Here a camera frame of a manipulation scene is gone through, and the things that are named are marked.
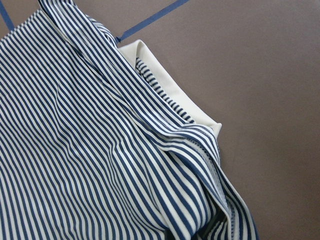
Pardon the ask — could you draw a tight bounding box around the striped polo shirt white collar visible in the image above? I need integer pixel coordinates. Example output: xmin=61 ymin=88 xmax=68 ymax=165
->
xmin=0 ymin=0 xmax=259 ymax=240

